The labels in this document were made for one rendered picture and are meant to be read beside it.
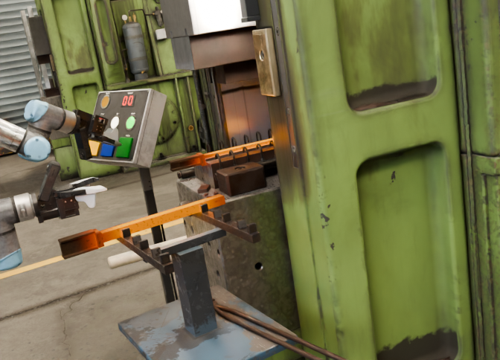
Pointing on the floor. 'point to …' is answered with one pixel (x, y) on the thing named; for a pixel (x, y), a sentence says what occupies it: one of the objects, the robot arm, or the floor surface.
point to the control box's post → (155, 227)
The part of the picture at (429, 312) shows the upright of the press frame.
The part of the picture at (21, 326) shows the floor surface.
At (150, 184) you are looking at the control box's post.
